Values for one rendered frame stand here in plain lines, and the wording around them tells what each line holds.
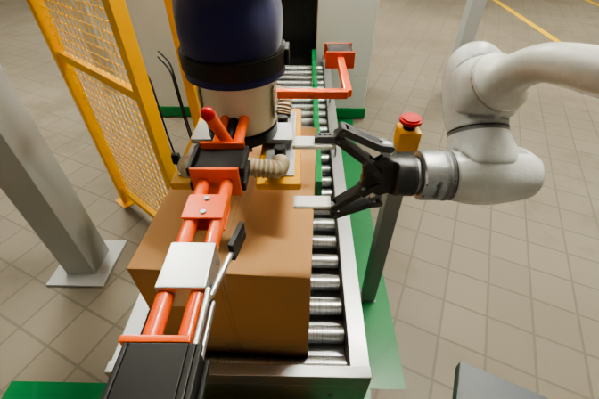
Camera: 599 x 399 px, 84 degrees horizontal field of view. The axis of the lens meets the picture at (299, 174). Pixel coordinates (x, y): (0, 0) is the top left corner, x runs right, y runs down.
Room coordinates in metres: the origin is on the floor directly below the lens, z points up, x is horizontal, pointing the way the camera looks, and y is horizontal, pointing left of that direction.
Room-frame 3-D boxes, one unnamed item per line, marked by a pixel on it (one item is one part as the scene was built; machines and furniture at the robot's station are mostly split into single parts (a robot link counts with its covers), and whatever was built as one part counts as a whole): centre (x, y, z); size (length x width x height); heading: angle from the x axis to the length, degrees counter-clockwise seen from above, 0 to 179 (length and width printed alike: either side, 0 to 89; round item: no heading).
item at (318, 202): (0.45, -0.02, 1.12); 0.07 x 0.03 x 0.01; 89
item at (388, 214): (0.91, -0.35, 0.50); 0.07 x 0.07 x 1.00; 89
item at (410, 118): (0.91, -0.35, 1.02); 0.07 x 0.07 x 0.04
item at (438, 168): (0.45, -0.23, 1.19); 0.09 x 0.06 x 0.09; 179
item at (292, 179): (0.72, 0.05, 1.09); 0.34 x 0.10 x 0.05; 0
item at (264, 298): (0.71, 0.16, 0.75); 0.60 x 0.40 x 0.40; 177
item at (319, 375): (0.35, 0.16, 0.58); 0.70 x 0.03 x 0.06; 89
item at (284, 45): (0.72, 0.14, 1.31); 0.23 x 0.23 x 0.04
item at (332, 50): (1.02, -0.12, 1.19); 0.09 x 0.08 x 0.05; 90
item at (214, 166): (0.47, 0.14, 1.19); 0.10 x 0.08 x 0.06; 90
